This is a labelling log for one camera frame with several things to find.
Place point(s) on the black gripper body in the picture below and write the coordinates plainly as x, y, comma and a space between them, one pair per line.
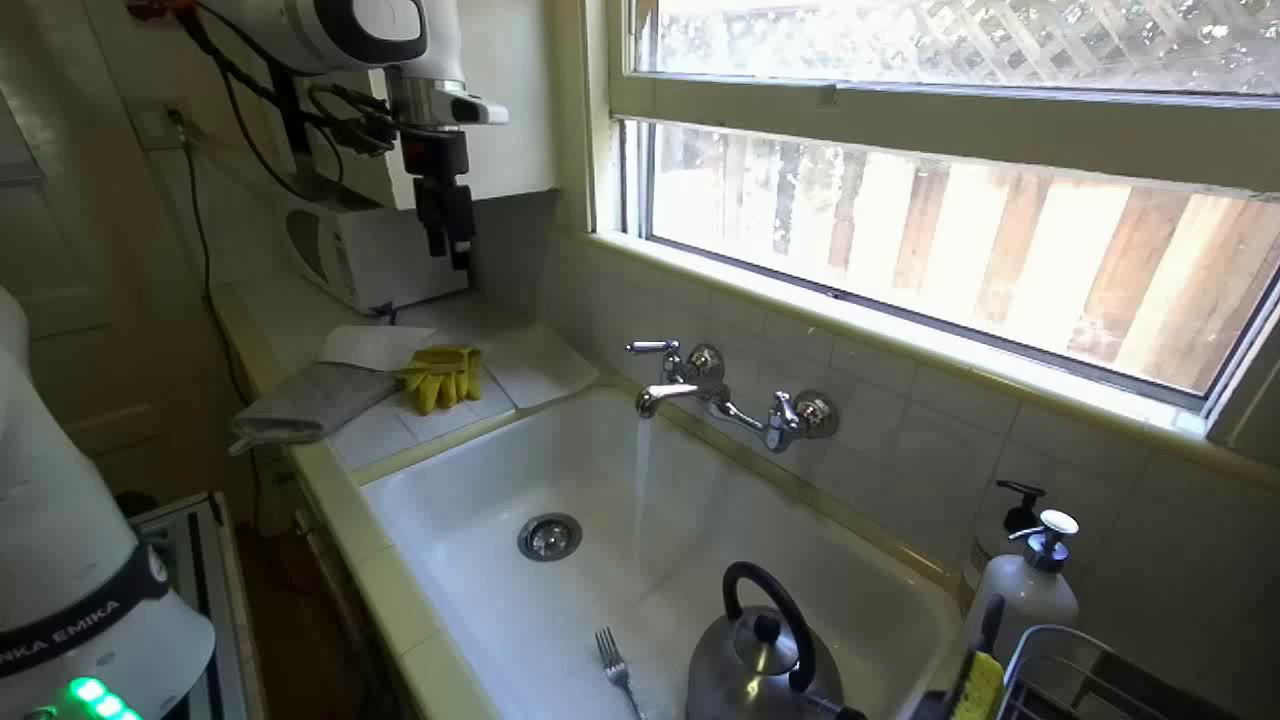
440, 160

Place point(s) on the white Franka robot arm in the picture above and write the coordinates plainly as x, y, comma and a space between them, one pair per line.
67, 563

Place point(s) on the white countertop appliance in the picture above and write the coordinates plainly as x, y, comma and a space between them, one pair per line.
387, 253

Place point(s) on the yellow cloth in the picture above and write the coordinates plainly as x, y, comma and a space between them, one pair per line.
440, 379

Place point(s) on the gray folded cloth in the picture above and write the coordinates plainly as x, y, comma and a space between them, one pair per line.
314, 403

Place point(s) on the metal sink drain strainer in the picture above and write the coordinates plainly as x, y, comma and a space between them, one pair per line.
550, 536

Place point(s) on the white kitchen sink basin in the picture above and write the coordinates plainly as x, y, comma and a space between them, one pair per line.
746, 520

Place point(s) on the metal fork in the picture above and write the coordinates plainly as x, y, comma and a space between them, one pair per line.
615, 662

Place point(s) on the wooden fence outside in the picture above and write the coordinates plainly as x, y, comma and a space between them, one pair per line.
1015, 253

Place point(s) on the white soap dispenser chrome pump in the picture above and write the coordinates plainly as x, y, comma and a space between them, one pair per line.
1024, 585

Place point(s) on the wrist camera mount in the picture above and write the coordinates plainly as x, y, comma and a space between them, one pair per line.
452, 101

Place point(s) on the chrome wall faucet with spout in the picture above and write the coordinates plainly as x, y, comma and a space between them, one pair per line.
667, 393

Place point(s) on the window with cream frame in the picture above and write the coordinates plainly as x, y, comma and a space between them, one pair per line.
935, 113

